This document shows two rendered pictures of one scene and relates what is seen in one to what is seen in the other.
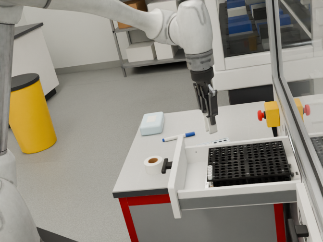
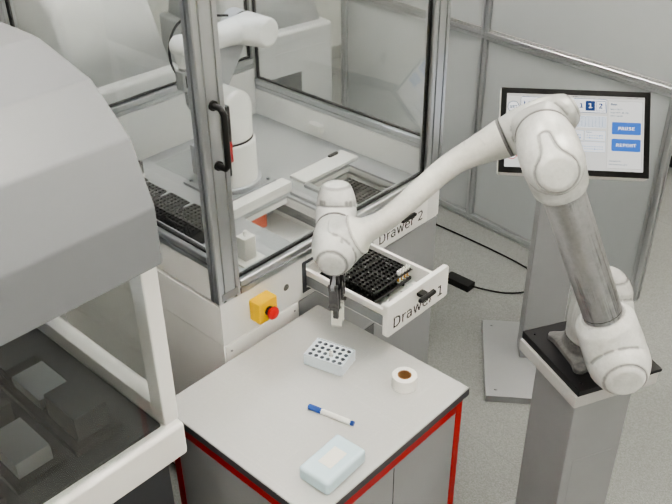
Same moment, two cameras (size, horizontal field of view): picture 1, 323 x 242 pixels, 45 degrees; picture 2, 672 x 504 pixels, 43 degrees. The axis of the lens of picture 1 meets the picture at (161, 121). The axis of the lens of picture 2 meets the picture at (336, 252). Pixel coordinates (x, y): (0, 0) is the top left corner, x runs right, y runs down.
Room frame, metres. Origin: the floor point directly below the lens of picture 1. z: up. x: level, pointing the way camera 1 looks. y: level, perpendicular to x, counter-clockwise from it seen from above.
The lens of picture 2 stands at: (2.89, 0.79, 2.36)
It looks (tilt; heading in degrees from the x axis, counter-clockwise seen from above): 33 degrees down; 210
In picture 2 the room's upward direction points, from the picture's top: 1 degrees counter-clockwise
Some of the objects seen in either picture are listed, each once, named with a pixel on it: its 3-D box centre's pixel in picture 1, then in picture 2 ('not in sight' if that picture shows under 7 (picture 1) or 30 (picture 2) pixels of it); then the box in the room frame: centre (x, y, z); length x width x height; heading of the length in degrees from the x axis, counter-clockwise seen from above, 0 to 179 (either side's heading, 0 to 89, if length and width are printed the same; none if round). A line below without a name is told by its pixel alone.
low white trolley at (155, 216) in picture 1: (212, 214); (319, 491); (1.41, -0.13, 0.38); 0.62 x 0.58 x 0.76; 167
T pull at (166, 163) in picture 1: (168, 165); (424, 294); (1.02, 0.01, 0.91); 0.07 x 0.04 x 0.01; 167
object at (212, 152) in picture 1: (211, 163); (390, 280); (0.99, -0.11, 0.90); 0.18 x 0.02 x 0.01; 167
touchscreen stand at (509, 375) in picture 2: not in sight; (552, 263); (0.08, 0.15, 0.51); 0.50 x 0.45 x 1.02; 23
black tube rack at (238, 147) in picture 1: (247, 168); (365, 275); (0.97, -0.21, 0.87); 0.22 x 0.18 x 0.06; 77
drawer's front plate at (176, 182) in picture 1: (179, 173); (416, 299); (1.01, -0.02, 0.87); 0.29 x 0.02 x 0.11; 167
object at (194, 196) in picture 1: (250, 169); (363, 275); (0.97, -0.22, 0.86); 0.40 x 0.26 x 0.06; 77
